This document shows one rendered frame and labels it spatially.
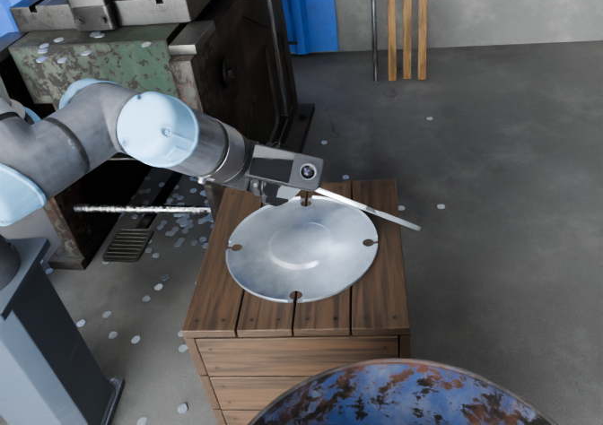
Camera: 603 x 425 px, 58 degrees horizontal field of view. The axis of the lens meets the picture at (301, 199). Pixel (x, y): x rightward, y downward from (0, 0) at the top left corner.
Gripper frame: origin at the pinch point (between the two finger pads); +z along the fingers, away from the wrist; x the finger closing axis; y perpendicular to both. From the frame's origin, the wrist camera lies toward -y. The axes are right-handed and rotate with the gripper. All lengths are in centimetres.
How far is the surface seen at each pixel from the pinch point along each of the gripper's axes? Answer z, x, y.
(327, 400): -10.7, 26.9, -16.5
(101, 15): 8, -28, 63
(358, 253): 18.2, 8.8, -5.9
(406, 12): 122, -84, 35
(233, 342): 3.5, 28.4, 6.6
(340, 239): 19.7, 7.3, -1.3
